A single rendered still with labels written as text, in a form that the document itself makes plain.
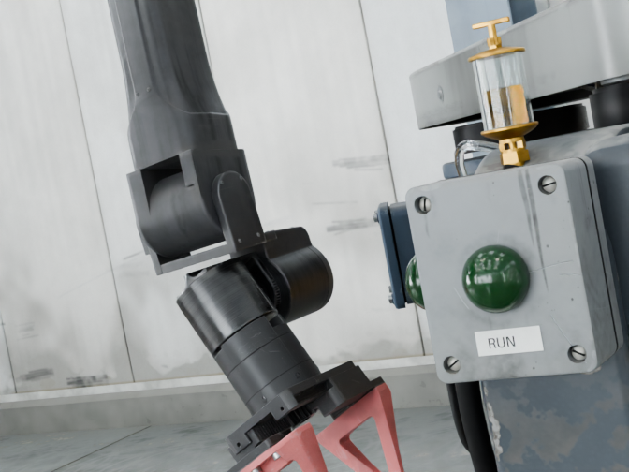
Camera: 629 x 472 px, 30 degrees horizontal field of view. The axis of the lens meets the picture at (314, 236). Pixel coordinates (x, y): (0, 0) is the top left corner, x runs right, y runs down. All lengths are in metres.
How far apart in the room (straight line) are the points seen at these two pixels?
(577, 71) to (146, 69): 0.31
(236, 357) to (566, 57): 0.30
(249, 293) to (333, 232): 5.67
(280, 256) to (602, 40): 0.32
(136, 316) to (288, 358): 6.53
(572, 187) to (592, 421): 0.12
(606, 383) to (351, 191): 5.88
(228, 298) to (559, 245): 0.36
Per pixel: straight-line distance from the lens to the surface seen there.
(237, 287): 0.83
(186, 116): 0.82
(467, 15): 5.63
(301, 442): 0.76
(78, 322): 7.64
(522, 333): 0.52
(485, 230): 0.52
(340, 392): 0.82
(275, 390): 0.81
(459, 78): 0.92
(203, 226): 0.82
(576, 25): 0.70
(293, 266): 0.88
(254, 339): 0.82
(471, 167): 1.02
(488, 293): 0.50
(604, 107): 0.67
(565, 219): 0.50
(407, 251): 1.02
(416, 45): 6.22
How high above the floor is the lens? 1.34
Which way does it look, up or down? 3 degrees down
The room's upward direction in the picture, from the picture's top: 11 degrees counter-clockwise
